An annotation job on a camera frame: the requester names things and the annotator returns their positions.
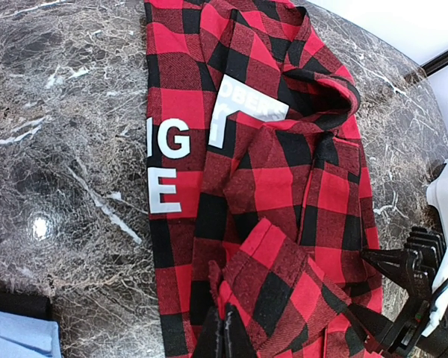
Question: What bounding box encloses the red black plaid shirt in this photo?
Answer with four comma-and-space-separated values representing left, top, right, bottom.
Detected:
145, 1, 382, 357

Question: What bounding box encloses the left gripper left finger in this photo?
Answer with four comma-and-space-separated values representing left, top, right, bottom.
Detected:
201, 307, 223, 358

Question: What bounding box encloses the folded light blue shirt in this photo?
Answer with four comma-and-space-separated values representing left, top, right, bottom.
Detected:
0, 312, 62, 357

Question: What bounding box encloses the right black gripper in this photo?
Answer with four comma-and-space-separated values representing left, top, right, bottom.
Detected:
345, 227, 448, 357

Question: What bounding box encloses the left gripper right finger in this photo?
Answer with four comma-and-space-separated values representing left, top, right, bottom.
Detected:
223, 304, 258, 358

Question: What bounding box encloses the right black frame post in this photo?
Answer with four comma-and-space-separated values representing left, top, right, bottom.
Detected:
421, 49, 448, 76

